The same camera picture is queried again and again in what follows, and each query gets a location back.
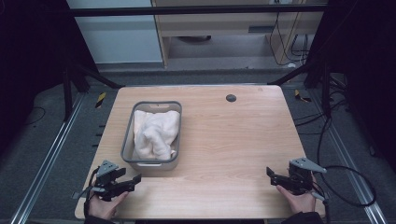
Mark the person's right hand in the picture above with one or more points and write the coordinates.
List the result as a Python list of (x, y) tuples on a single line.
[(300, 203)]

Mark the light wooden desk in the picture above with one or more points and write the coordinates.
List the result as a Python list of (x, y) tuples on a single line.
[(218, 23)]

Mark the black horizontal frame bar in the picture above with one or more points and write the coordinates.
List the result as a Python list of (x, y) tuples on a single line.
[(186, 11)]

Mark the aluminium floor rail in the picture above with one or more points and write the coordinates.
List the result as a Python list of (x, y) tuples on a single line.
[(46, 165), (348, 155)]

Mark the yellow black tape strip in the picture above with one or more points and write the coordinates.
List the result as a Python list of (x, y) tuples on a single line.
[(299, 95), (100, 99)]

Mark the dark round table grommet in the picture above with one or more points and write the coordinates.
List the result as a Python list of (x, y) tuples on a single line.
[(231, 98)]

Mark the white towel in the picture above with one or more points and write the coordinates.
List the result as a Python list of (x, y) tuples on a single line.
[(155, 133)]

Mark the grey plastic basket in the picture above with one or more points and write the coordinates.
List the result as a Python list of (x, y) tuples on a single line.
[(127, 146)]

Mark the black curtain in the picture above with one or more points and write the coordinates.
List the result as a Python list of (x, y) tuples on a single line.
[(28, 62), (367, 62)]

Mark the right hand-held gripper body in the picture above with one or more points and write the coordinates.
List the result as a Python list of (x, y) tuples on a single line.
[(301, 177)]

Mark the white cabinet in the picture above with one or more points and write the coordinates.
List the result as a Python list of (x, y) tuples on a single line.
[(124, 40)]

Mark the person's left hand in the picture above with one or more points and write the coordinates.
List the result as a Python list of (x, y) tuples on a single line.
[(104, 208)]

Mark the black metal stand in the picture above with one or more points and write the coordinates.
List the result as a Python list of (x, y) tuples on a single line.
[(67, 93), (325, 90)]

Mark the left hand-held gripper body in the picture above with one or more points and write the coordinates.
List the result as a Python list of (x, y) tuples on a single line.
[(106, 183)]

